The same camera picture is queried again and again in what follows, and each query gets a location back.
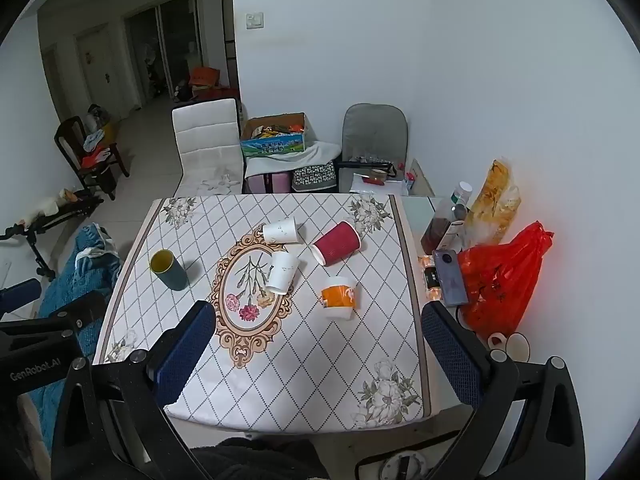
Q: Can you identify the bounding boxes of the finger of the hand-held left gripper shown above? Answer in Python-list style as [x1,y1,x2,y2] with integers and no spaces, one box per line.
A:
[0,278,43,314]
[39,292,109,333]

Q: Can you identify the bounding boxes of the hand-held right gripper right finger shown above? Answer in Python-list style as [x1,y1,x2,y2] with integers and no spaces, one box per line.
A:
[421,302,587,480]

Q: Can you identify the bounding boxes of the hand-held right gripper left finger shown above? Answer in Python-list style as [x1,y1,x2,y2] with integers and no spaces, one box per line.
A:
[51,300,218,480]

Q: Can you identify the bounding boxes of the green cup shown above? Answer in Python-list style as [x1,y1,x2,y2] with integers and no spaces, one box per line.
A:
[149,248,190,291]

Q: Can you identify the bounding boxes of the orange and white paper cup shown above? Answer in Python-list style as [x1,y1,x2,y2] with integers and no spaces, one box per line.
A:
[320,275,358,320]

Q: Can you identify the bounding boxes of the red ribbed paper cup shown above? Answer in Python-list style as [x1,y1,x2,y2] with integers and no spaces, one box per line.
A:
[310,220,362,267]

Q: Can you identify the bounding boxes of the blue denim cloth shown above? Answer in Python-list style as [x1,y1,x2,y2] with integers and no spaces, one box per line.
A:
[27,223,122,458]

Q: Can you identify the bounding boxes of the black folding stand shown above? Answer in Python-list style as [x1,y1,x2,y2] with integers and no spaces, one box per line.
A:
[0,194,104,282]

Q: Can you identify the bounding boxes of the grey smartphone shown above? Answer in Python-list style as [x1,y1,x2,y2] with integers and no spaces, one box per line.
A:
[432,248,470,307]

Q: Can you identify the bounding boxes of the small lit device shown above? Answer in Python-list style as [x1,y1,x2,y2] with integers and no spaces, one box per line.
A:
[422,255,444,302]

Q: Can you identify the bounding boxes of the red plastic bag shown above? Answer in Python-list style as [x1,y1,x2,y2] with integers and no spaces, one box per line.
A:
[457,220,554,337]

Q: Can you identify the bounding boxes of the round white dial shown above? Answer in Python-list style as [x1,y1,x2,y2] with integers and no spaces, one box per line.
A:
[377,452,426,480]

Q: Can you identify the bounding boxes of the white tube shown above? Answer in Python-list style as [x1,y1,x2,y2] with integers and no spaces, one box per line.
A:
[439,220,467,254]

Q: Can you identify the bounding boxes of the dark clothing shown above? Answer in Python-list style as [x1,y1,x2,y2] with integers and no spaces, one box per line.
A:
[192,437,331,480]

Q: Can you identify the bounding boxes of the brown glass jar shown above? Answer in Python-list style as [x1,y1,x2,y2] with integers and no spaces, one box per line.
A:
[420,205,459,257]

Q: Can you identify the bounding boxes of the floral diamond-pattern tablecloth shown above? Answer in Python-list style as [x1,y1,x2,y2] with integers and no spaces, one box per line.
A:
[92,193,434,434]

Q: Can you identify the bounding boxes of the clothes pile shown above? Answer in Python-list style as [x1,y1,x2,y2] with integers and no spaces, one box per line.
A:
[81,129,115,167]

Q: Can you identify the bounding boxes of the white-capped plastic bottle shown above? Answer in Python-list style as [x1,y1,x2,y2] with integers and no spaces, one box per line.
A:
[442,181,474,222]

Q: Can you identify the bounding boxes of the dark wooden chair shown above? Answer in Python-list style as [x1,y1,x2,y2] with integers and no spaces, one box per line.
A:
[53,115,130,201]

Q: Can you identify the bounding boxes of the yellow transparent snack bag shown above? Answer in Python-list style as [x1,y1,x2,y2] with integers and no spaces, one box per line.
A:
[466,158,522,249]

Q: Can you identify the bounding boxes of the pink storage case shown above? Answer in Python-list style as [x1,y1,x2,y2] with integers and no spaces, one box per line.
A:
[244,170,292,195]

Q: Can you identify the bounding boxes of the white padded chair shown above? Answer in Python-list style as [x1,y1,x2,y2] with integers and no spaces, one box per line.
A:
[171,98,246,197]

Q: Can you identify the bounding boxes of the black and white patterned bag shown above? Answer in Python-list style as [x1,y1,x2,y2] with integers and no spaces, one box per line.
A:
[291,161,339,193]

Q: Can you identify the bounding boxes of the printed cardboard box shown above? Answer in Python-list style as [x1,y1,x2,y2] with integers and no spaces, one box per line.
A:
[239,112,307,161]

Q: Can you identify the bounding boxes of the white cloth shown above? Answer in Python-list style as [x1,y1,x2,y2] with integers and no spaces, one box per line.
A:
[244,141,342,177]

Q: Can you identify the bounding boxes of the beige room door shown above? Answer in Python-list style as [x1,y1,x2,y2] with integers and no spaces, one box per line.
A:
[74,27,119,122]

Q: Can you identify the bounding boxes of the grey office chair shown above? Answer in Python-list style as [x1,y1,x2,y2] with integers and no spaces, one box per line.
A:
[336,103,409,194]

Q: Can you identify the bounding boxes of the sliding glass door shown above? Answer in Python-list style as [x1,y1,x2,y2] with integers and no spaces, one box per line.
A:
[124,0,204,109]

